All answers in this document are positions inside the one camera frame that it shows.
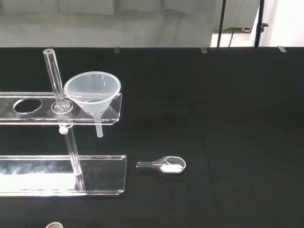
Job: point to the clear cloth clip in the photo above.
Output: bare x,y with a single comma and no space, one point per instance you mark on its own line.
203,50
281,49
117,50
51,47

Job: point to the clear glass weighing funnel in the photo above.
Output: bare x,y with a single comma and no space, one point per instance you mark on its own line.
169,168

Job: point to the pale backdrop board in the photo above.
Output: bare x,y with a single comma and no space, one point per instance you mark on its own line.
95,23

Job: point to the clear acrylic funnel stand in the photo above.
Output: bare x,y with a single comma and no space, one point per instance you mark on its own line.
47,114

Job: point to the small round-bottom glass flask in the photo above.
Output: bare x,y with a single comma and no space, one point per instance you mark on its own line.
54,225

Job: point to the black bench cloth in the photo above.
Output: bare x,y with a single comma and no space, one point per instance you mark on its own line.
213,130

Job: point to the black tripod pole with clamp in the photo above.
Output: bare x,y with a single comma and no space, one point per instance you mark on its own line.
260,23

